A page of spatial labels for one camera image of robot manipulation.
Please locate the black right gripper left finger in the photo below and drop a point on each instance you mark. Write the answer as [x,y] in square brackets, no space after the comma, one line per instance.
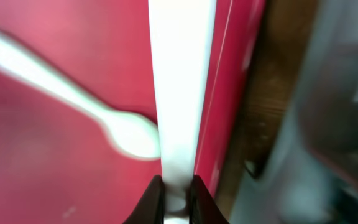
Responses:
[150,208]

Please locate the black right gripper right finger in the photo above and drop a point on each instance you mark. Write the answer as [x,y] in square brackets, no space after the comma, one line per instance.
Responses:
[203,209]

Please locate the white plastic spoon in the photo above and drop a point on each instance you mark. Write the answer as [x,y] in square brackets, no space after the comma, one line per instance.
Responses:
[131,134]

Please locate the white plastic fork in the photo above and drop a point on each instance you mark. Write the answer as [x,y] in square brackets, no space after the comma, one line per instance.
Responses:
[181,35]

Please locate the grey dishwasher rack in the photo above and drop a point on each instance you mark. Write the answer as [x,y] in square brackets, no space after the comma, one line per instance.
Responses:
[311,175]

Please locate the red plastic tray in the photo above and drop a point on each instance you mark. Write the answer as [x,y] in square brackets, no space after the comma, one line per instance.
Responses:
[56,165]

